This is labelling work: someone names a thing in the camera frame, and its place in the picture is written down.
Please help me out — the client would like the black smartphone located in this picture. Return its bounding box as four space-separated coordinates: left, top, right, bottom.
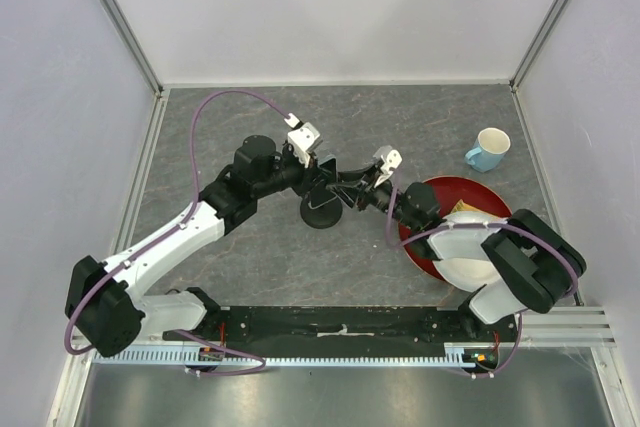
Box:
327 167 373 208

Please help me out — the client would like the black phone stand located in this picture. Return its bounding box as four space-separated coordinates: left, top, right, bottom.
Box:
299 184 343 230

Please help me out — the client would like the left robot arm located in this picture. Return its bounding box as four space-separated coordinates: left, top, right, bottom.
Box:
64 125 321 357

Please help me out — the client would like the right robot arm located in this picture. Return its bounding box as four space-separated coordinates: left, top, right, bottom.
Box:
339 162 587 324

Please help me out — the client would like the red round tray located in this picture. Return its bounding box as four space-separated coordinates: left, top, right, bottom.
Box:
392 176 512 283

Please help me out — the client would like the yellow snack packet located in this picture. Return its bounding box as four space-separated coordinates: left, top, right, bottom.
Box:
447 200 500 222

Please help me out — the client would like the white paper plate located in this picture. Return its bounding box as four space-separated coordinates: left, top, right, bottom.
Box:
428 211 502 292

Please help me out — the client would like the blue mug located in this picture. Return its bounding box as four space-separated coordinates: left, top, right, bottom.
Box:
465 127 511 173

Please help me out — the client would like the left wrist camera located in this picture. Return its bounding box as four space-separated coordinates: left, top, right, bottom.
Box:
287 122 322 168

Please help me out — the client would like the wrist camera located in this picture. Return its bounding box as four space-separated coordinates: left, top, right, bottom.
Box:
287 122 322 168
373 145 402 188

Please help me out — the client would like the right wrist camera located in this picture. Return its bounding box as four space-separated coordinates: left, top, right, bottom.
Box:
373 145 402 188

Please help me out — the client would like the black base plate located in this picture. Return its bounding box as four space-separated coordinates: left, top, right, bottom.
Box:
192 306 517 359

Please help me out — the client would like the blue cable duct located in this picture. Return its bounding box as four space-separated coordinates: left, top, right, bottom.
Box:
93 344 501 367

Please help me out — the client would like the aluminium frame rail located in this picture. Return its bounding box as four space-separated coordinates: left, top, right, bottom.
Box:
521 306 615 348

